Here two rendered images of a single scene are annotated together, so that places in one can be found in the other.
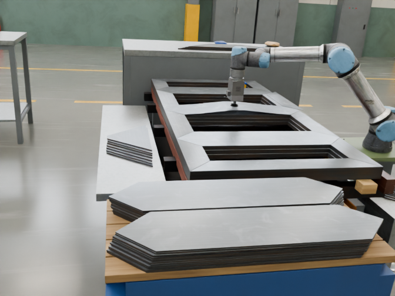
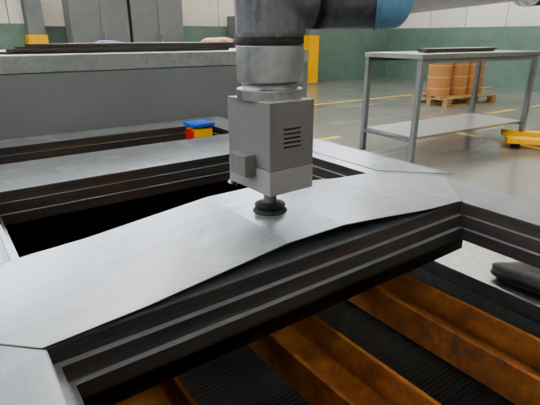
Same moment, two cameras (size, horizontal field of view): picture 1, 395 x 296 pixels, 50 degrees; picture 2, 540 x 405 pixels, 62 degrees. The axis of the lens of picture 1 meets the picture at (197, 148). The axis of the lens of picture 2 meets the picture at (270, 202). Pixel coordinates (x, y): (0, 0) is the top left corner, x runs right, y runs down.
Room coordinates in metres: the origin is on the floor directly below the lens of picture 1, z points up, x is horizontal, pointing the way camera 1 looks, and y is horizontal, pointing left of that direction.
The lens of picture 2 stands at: (1.68, 0.03, 1.09)
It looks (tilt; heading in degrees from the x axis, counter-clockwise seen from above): 20 degrees down; 336
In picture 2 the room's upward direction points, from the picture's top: straight up
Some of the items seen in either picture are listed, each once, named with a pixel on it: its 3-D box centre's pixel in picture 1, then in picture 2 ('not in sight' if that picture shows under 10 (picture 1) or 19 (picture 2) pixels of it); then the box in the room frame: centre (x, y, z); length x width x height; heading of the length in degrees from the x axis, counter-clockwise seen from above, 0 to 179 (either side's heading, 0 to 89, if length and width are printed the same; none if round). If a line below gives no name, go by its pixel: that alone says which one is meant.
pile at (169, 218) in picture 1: (242, 216); not in sight; (1.11, -0.15, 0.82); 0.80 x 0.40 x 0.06; 102
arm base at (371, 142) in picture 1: (378, 138); not in sight; (2.15, -0.97, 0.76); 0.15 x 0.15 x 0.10
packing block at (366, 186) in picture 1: (365, 186); not in sight; (1.44, -0.64, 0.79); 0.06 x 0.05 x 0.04; 102
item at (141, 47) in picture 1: (209, 49); (87, 57); (3.27, -0.05, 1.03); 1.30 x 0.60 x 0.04; 102
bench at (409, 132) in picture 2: not in sight; (450, 98); (5.26, -3.60, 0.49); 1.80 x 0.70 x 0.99; 98
